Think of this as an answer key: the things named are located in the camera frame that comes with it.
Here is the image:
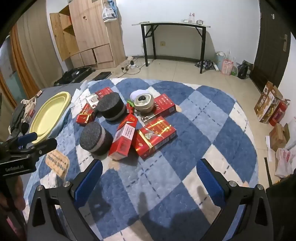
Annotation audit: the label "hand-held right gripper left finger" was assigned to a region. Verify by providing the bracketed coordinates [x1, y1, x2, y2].
[27, 159, 103, 241]

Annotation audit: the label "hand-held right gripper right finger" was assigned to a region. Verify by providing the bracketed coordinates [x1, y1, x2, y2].
[196, 158, 274, 241]

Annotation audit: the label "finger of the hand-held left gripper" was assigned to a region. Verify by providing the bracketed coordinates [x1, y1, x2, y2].
[23, 138, 58, 163]
[0, 132, 38, 150]

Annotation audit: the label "yellow plastic basin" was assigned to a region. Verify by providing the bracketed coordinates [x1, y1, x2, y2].
[30, 92, 71, 144]

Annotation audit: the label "black foam roll white band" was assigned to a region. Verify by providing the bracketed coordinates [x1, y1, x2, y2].
[80, 122, 113, 156]
[97, 92, 128, 122]

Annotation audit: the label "red cigarette box gold ornament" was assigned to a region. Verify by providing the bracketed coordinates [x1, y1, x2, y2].
[76, 104, 96, 126]

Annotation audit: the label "red and white box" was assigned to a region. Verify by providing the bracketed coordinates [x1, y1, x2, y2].
[108, 123, 136, 161]

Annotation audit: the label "wide red gold box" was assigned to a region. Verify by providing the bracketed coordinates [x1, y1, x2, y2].
[135, 117, 177, 159]

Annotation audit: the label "red cigarette box gold script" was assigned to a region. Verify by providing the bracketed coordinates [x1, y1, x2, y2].
[151, 93, 176, 117]

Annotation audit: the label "beige round case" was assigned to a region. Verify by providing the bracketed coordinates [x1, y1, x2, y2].
[134, 94, 155, 113]

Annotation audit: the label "lavender plush pad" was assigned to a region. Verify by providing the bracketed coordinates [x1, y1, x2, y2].
[129, 90, 151, 105]

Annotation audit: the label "person's left forearm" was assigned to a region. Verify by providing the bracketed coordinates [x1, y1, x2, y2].
[0, 177, 26, 210]

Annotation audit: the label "dark clothes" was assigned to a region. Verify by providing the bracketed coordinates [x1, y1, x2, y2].
[9, 105, 31, 135]

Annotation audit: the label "beige cloth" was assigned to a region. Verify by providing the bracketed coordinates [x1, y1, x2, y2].
[21, 97, 38, 121]

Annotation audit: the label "blue checkered plush blanket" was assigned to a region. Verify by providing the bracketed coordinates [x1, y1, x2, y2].
[23, 77, 259, 241]

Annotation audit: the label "grey bed sheet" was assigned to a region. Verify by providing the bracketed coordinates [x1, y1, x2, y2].
[5, 82, 82, 142]

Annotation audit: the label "black open case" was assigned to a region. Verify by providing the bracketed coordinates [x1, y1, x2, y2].
[54, 67, 95, 87]

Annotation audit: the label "white bag red print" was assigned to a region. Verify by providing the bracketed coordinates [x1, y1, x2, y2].
[275, 148, 296, 178]

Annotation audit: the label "brown cardboard box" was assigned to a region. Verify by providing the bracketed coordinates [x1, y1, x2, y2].
[269, 123, 290, 152]

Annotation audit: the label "black flat tray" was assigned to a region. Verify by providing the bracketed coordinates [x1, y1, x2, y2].
[93, 72, 112, 80]

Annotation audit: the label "beige curtain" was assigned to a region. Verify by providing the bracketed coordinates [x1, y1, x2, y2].
[9, 0, 63, 102]

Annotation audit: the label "red fire extinguisher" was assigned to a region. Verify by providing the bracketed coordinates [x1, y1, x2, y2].
[269, 99, 291, 127]

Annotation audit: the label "printed cardboard box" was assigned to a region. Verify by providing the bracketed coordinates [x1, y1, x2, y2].
[254, 81, 284, 123]

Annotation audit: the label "black bag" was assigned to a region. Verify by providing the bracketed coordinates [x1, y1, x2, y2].
[237, 60, 251, 80]

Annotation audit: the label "pink bag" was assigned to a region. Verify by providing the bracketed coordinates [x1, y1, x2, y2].
[222, 59, 233, 75]

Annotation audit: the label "dark checked cloth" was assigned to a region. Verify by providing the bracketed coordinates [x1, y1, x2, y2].
[195, 60, 215, 70]

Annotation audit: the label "wooden wardrobe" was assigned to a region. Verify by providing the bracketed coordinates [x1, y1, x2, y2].
[49, 0, 126, 70]

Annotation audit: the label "white hanging plastic bag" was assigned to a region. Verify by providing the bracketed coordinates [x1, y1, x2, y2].
[103, 7, 117, 23]

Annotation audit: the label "dark brown door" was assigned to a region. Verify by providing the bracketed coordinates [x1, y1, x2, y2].
[251, 0, 292, 93]

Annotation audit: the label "black folding table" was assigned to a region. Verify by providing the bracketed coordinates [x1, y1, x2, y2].
[132, 22, 211, 74]

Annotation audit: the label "white power strip with cables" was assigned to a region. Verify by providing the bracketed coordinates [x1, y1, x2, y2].
[121, 59, 142, 73]

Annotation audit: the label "brass door handle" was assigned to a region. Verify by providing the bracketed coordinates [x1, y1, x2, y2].
[282, 32, 290, 52]

